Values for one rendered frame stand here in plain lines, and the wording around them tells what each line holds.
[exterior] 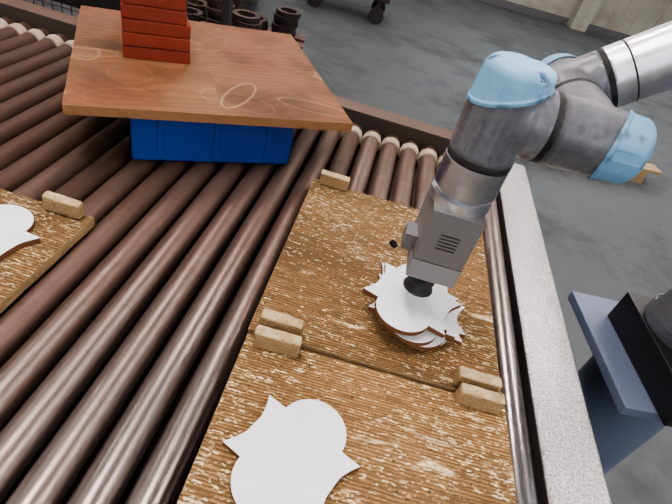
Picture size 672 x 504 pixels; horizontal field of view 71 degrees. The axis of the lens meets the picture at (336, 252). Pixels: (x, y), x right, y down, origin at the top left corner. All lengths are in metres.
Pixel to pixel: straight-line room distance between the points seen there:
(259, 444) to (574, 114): 0.46
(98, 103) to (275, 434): 0.60
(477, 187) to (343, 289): 0.28
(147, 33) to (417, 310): 0.73
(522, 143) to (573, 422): 0.41
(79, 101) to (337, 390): 0.61
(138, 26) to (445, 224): 0.72
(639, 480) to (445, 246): 1.68
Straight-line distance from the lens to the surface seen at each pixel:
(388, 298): 0.67
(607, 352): 0.99
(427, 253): 0.59
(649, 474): 2.21
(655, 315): 0.99
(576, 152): 0.55
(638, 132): 0.57
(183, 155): 0.96
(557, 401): 0.77
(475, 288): 0.83
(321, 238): 0.80
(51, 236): 0.78
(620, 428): 1.09
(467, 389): 0.64
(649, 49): 0.68
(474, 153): 0.53
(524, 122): 0.52
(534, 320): 0.87
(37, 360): 0.66
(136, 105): 0.89
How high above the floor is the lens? 1.43
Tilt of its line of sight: 39 degrees down
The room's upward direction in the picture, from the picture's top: 17 degrees clockwise
